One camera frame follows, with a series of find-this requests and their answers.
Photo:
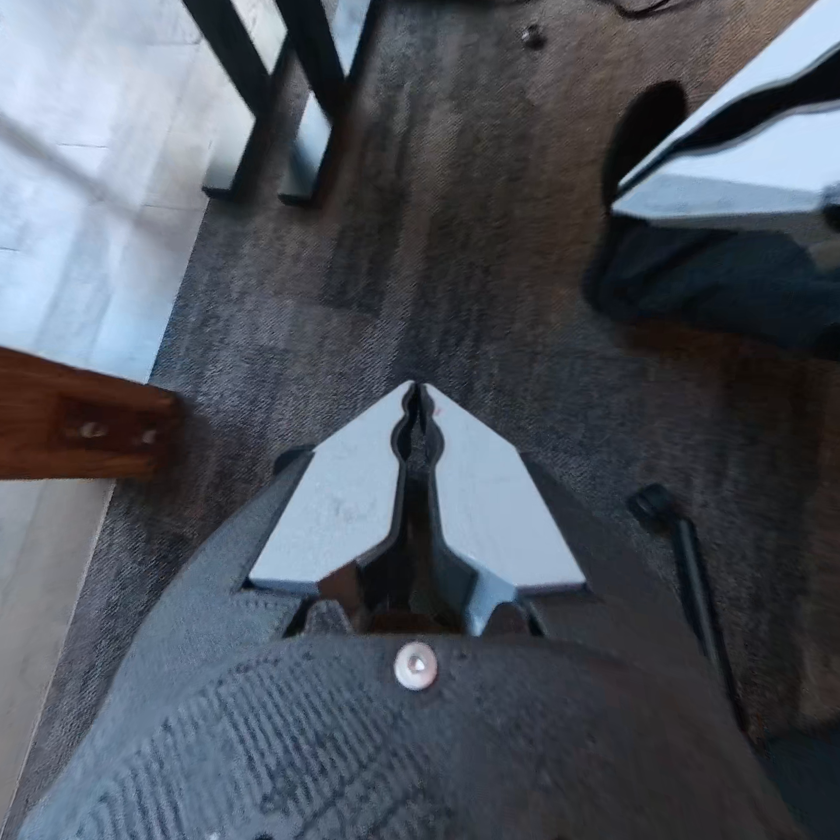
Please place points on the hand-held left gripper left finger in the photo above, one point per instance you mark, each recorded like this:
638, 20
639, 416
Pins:
341, 512

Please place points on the brown wooden table leg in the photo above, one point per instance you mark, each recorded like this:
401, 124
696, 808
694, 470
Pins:
85, 420

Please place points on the person's black shoe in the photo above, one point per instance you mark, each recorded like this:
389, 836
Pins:
646, 131

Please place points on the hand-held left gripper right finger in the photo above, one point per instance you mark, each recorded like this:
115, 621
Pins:
492, 512

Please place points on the black metal table legs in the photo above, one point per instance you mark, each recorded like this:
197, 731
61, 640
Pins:
229, 92

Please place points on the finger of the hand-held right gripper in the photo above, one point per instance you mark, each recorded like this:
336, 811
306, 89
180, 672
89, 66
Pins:
754, 184
774, 59

